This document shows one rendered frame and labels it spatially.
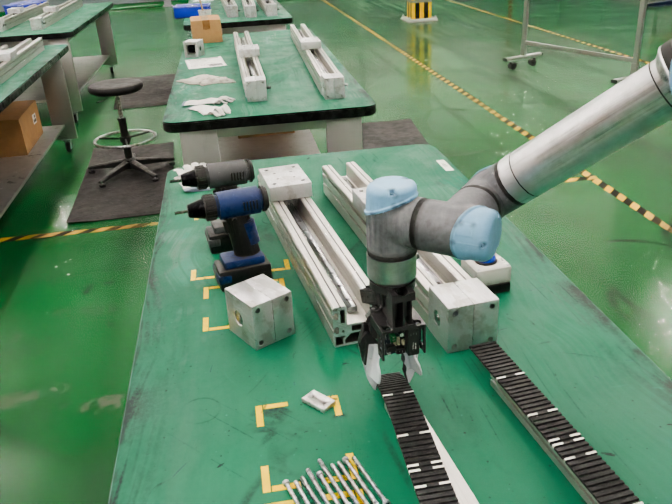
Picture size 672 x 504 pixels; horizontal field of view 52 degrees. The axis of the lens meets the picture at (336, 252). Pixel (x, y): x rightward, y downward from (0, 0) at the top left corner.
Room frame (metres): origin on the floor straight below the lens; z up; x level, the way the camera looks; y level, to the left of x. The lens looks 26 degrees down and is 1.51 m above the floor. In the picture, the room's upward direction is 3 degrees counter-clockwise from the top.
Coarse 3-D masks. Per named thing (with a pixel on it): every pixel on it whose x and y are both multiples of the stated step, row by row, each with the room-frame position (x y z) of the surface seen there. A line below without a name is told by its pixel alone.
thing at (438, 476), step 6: (420, 474) 0.73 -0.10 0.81; (426, 474) 0.73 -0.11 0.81; (432, 474) 0.72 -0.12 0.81; (438, 474) 0.72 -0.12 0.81; (444, 474) 0.73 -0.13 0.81; (414, 480) 0.72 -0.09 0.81; (420, 480) 0.71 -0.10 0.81; (426, 480) 0.71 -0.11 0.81; (432, 480) 0.71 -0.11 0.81; (438, 480) 0.71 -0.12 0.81; (444, 480) 0.71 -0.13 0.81
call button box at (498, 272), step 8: (496, 256) 1.33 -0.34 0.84; (464, 264) 1.32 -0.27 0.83; (472, 264) 1.30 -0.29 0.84; (480, 264) 1.29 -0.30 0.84; (488, 264) 1.29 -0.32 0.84; (496, 264) 1.29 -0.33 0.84; (504, 264) 1.29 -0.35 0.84; (472, 272) 1.28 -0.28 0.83; (480, 272) 1.27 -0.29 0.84; (488, 272) 1.27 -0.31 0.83; (496, 272) 1.27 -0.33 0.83; (504, 272) 1.28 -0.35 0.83; (480, 280) 1.26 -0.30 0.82; (488, 280) 1.27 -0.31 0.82; (496, 280) 1.27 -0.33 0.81; (504, 280) 1.28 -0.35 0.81; (488, 288) 1.27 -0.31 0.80; (496, 288) 1.27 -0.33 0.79; (504, 288) 1.28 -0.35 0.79
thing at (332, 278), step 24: (288, 216) 1.56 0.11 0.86; (312, 216) 1.55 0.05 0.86; (288, 240) 1.48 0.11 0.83; (312, 240) 1.47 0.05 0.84; (336, 240) 1.40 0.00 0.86; (312, 264) 1.29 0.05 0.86; (336, 264) 1.35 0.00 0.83; (312, 288) 1.26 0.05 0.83; (336, 288) 1.23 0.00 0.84; (360, 288) 1.18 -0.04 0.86; (336, 312) 1.10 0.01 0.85; (360, 312) 1.15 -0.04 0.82; (336, 336) 1.10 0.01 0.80
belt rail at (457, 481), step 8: (432, 432) 0.82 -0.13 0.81; (440, 448) 0.78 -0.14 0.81; (440, 456) 0.76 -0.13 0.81; (448, 456) 0.76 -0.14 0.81; (448, 464) 0.75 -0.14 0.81; (448, 472) 0.73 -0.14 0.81; (456, 472) 0.73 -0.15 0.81; (456, 480) 0.72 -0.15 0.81; (464, 480) 0.72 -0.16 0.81; (456, 488) 0.70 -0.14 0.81; (464, 488) 0.70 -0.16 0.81; (456, 496) 0.69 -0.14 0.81; (464, 496) 0.69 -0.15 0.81; (472, 496) 0.69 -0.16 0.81
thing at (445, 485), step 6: (414, 486) 0.70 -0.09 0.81; (420, 486) 0.70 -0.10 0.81; (426, 486) 0.70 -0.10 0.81; (432, 486) 0.70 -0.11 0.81; (438, 486) 0.70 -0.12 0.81; (444, 486) 0.70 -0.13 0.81; (450, 486) 0.70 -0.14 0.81; (420, 492) 0.69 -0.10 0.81; (426, 492) 0.69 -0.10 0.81; (432, 492) 0.69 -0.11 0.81; (438, 492) 0.69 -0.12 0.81; (444, 492) 0.69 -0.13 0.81
